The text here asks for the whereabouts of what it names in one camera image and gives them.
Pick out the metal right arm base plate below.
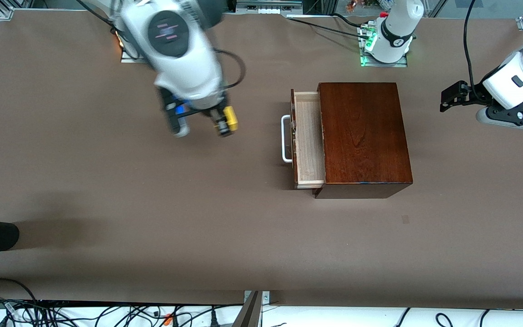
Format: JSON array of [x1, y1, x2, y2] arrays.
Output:
[[121, 48, 148, 64]]

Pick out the long black table cable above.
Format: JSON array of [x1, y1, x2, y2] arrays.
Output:
[[286, 16, 373, 40]]

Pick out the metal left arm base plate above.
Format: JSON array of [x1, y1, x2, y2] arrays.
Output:
[[360, 54, 409, 68]]

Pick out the dark wooden drawer cabinet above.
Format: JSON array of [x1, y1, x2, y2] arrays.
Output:
[[312, 82, 414, 199]]

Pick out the aluminium profile post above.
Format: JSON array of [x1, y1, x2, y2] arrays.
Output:
[[233, 291, 271, 327]]

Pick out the short black table cable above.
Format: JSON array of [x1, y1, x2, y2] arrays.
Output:
[[330, 13, 366, 30]]

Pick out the wooden drawer with white handle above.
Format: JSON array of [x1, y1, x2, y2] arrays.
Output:
[[281, 89, 326, 189]]

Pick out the yellow cube block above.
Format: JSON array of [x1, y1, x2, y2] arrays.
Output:
[[223, 106, 239, 133]]

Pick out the black looped floor cable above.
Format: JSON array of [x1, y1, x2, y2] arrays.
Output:
[[0, 277, 39, 304]]

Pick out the tangled black floor cables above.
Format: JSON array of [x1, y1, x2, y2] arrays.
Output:
[[0, 295, 244, 327]]

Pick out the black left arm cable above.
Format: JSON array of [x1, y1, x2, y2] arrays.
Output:
[[464, 0, 478, 91]]

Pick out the grey metal rail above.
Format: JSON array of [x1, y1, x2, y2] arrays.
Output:
[[237, 0, 303, 15]]

